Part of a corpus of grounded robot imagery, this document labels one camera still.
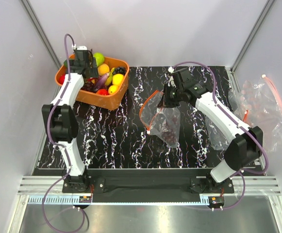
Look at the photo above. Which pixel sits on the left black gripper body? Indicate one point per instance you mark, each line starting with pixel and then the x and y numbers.
pixel 93 71

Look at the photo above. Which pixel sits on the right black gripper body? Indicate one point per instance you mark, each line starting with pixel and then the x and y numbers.
pixel 172 96

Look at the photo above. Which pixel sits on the clear orange-zipper bag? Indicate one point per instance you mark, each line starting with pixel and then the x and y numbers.
pixel 161 122

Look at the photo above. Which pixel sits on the purple grape bunch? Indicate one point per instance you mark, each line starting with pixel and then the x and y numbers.
pixel 170 129

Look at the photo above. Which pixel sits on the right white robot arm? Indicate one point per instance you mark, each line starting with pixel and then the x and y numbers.
pixel 245 142

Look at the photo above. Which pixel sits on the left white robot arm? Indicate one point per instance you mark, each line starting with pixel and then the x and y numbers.
pixel 60 121

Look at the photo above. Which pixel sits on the pile of zip bags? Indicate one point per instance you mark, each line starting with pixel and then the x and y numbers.
pixel 259 104

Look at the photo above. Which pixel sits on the orange peach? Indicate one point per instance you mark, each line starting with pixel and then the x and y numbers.
pixel 103 69

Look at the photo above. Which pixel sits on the dark grape bunch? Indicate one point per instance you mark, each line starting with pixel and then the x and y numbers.
pixel 89 87

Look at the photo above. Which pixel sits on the red round fruit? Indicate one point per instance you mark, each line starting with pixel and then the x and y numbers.
pixel 61 79

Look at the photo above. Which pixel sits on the red tomato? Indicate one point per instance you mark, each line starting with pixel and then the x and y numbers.
pixel 103 92

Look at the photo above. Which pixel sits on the black grape cluster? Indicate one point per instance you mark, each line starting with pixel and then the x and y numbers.
pixel 119 70

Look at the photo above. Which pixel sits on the small yellow lemon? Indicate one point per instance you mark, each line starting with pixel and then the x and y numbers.
pixel 112 89

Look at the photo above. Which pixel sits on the orange plastic fruit basket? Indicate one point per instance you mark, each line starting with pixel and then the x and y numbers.
pixel 102 99

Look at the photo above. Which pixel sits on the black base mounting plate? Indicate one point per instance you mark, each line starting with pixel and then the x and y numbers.
pixel 145 186

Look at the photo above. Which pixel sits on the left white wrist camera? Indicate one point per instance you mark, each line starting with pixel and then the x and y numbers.
pixel 74 47

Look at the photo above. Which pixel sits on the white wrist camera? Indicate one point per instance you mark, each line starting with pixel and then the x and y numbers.
pixel 74 47
pixel 171 81

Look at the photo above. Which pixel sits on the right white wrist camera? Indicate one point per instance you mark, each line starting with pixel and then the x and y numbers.
pixel 171 81

